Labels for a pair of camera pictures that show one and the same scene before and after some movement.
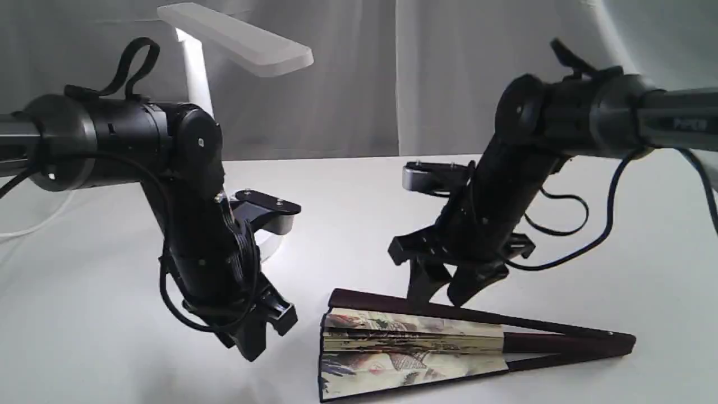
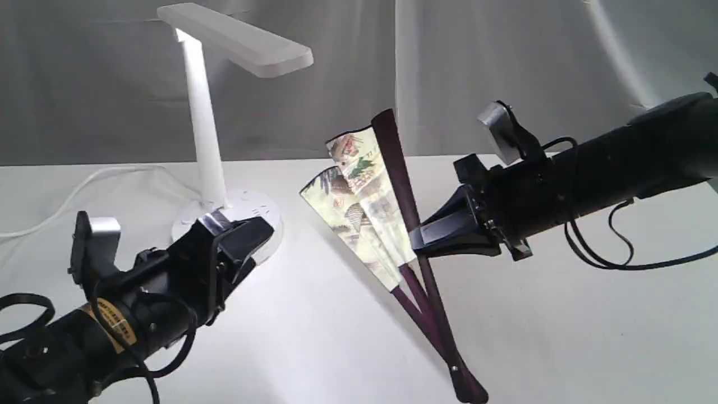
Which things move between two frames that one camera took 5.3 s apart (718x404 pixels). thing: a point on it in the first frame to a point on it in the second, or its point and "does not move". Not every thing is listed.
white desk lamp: x=260 y=53 does not move
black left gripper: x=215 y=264 to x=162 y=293
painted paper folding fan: x=374 y=343 to x=368 y=200
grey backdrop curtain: x=388 y=78 does not move
